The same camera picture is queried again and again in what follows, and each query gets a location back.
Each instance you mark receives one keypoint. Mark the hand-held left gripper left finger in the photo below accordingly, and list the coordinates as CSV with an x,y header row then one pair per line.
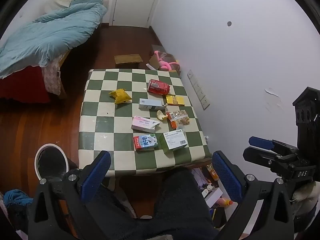
x,y
96,175

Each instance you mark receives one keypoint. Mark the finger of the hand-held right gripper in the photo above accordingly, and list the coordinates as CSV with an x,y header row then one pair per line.
x,y
265,158
261,142

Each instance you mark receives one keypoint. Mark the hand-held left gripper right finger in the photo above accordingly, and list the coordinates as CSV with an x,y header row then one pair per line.
x,y
227,177

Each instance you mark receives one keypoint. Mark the white round bin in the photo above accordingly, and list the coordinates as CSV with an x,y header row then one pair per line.
x,y
51,160

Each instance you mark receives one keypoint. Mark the red blue milk carton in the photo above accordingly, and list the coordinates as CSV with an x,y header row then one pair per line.
x,y
145,142

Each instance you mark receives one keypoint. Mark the green white box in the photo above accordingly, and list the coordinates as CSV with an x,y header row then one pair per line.
x,y
175,141

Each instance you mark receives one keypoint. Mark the pink white box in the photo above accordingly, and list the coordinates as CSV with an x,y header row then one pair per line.
x,y
143,124

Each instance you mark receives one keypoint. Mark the clear nut snack bag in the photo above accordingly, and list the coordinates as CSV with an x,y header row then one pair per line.
x,y
180,117

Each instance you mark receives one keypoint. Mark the yellow snack packet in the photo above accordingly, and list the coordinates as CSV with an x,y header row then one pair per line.
x,y
120,95

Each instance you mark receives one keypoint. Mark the white blue long box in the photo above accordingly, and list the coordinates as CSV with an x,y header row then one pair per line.
x,y
150,104

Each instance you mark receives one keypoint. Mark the yellow box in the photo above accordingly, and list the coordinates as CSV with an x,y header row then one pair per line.
x,y
175,100

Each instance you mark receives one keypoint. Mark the person's right forearm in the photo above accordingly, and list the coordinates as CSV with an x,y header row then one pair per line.
x,y
303,196

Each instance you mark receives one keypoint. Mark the orange packet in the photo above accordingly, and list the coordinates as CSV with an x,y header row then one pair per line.
x,y
213,173

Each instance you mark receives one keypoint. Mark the white flat box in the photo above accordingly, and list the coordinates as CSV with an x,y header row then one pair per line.
x,y
212,197

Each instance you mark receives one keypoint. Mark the orange yellow bottle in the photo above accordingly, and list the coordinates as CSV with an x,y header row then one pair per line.
x,y
225,202

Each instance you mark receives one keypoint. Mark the person's left leg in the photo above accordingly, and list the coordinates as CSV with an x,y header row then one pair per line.
x,y
107,212

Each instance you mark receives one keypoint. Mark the person's leg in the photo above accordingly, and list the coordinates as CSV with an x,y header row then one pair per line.
x,y
180,200
107,212

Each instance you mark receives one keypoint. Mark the person's right leg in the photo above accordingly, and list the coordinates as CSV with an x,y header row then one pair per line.
x,y
180,200

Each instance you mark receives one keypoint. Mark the green white checkered tablecloth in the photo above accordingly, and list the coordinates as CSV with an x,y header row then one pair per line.
x,y
105,120

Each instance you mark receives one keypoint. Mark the blue cloth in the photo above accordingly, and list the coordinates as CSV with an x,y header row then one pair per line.
x,y
16,197

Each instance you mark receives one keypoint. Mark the dark clothes pile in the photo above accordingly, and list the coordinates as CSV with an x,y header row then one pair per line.
x,y
15,217

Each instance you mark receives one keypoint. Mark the grey patterned bed sheet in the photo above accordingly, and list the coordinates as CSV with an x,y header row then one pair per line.
x,y
51,77

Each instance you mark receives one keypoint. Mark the red blanket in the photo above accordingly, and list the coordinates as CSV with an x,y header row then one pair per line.
x,y
22,85

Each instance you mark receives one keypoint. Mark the small wooden stool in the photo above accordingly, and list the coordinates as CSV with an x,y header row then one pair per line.
x,y
128,59

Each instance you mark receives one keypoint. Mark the pink plush toy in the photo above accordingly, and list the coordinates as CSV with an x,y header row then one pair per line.
x,y
166,66

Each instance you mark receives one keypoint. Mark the cardboard box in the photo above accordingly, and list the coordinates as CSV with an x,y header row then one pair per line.
x,y
155,62

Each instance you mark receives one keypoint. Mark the clear plastic bag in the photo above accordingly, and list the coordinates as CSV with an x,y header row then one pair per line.
x,y
160,49

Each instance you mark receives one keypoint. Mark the light blue duvet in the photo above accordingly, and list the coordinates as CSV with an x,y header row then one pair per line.
x,y
50,32

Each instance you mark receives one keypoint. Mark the white door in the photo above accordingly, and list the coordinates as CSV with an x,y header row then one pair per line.
x,y
135,2

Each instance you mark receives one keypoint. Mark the white wall socket strip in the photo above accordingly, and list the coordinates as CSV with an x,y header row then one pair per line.
x,y
198,90

